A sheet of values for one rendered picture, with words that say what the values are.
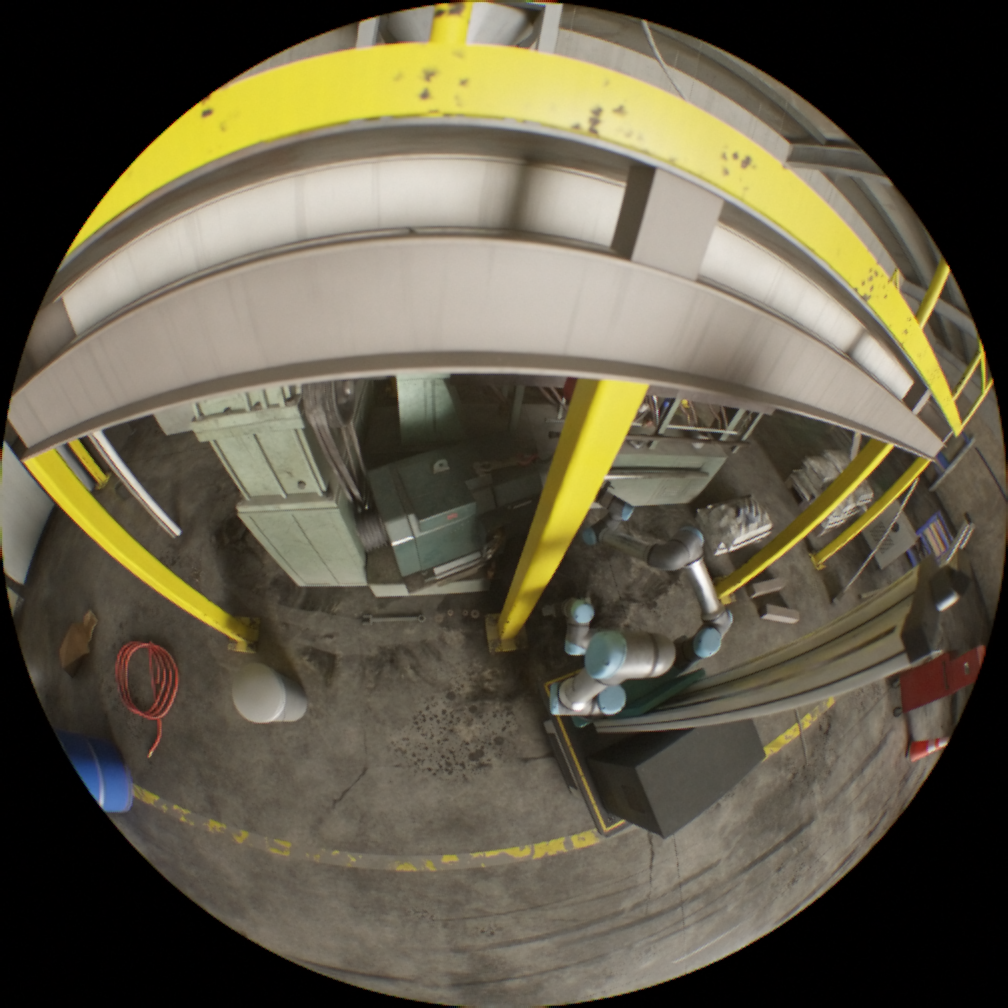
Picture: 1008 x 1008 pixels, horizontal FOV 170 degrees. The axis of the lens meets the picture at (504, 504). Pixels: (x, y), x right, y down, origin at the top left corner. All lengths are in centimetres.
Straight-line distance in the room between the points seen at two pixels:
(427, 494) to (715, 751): 153
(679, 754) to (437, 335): 139
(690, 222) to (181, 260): 118
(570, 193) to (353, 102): 63
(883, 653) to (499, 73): 91
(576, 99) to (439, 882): 257
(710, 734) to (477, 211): 178
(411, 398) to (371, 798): 214
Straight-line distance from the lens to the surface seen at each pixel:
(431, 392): 175
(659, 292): 61
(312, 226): 97
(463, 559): 173
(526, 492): 153
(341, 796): 213
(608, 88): 50
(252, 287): 58
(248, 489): 166
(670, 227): 55
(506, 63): 48
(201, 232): 113
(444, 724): 196
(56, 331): 165
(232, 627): 225
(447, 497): 137
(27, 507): 590
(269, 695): 184
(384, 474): 153
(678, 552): 133
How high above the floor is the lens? 196
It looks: 53 degrees down
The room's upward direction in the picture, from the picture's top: 11 degrees clockwise
